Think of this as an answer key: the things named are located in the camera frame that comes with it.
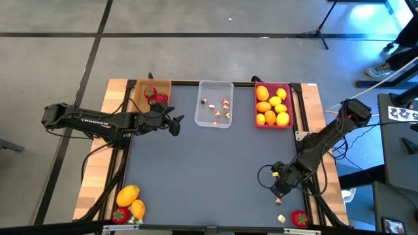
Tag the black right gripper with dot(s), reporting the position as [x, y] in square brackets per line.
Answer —
[286, 175]

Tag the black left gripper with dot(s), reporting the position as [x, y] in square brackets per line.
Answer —
[151, 119]

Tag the red toy tomato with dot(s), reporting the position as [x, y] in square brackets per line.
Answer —
[299, 218]
[162, 98]
[150, 92]
[120, 216]

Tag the dark brown toy mushroom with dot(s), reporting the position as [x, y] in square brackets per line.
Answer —
[203, 101]

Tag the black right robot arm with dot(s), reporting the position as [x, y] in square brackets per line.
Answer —
[326, 137]

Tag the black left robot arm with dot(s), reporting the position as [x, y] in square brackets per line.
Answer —
[91, 122]

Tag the clear plastic bin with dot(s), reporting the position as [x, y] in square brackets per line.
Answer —
[209, 119]

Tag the orange plastic bin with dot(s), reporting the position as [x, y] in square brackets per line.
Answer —
[140, 94]

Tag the white object under table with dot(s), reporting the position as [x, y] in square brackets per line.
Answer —
[347, 194]

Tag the large orange toy mango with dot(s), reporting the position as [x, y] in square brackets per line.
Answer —
[127, 196]

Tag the pink plastic bin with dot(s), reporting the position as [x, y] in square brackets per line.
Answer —
[289, 98]

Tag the small black display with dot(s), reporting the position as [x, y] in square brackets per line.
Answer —
[393, 226]

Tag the black equipment cart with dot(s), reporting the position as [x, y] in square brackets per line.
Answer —
[398, 153]

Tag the black floor stand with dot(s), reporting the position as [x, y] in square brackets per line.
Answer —
[372, 84]

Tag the white marker tag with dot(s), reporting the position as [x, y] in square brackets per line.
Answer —
[401, 114]

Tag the black tripod stand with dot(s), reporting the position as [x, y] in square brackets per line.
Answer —
[318, 32]

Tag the grey floor stand foot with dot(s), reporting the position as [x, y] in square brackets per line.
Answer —
[9, 145]

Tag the person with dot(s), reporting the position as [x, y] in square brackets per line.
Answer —
[403, 58]

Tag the black aluminium table frame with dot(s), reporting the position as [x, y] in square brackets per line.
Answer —
[184, 83]

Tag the silver frame bracket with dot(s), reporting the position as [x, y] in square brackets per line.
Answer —
[300, 231]
[116, 228]

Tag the silver frame plate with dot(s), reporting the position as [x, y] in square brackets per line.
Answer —
[299, 135]

